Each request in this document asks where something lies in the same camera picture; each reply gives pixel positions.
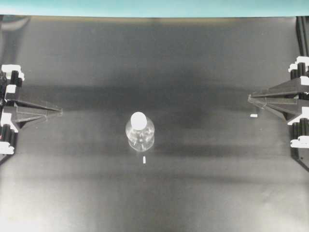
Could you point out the clear plastic bottle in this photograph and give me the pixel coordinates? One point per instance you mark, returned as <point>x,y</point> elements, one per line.
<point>141,140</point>

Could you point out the white bottle cap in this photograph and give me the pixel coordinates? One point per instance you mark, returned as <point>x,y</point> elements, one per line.
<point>138,121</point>

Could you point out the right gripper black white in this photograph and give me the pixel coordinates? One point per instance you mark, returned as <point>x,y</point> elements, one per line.
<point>296,110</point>

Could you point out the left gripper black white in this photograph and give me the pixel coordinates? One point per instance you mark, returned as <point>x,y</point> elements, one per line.
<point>11,79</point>

